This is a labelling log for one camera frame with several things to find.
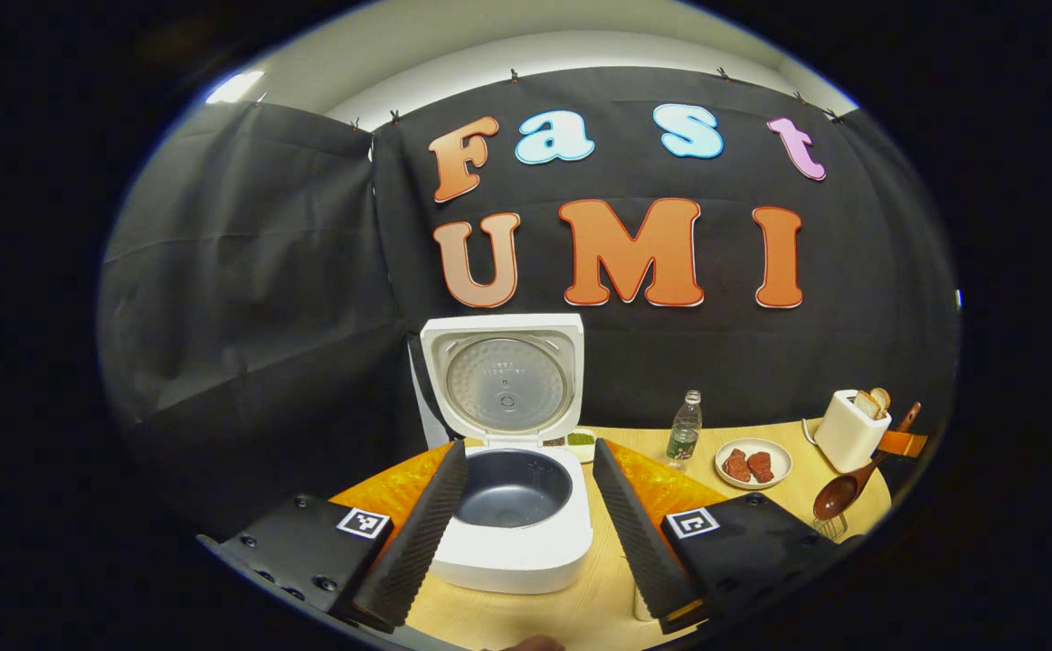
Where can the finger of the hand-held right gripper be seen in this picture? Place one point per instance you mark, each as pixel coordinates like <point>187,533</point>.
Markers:
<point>905,444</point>

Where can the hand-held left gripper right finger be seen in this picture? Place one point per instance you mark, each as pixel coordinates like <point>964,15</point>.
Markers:
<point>639,542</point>

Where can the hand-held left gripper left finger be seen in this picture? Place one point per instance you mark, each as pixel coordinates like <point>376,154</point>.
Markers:
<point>417,551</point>

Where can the brown wooden spoon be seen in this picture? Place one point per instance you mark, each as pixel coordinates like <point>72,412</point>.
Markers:
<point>842,493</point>

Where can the white rice cooker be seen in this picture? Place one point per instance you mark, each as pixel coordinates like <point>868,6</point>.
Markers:
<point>507,561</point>

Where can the toast bread slice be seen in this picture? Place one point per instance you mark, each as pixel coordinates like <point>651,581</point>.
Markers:
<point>867,404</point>
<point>882,398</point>

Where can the white toaster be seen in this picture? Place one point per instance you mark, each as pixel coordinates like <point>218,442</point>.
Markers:
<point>847,438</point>

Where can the clear plastic water bottle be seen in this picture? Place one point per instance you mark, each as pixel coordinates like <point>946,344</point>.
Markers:
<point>685,434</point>

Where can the white seasoning tray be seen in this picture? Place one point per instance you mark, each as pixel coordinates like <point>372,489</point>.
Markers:
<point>580,439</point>

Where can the red meat piece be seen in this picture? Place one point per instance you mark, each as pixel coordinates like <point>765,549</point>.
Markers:
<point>761,467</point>
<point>736,465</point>

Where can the white round plate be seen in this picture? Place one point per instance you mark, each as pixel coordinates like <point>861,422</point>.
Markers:
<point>774,452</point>

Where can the black backdrop cloth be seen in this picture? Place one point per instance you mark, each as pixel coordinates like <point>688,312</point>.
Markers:
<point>254,271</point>

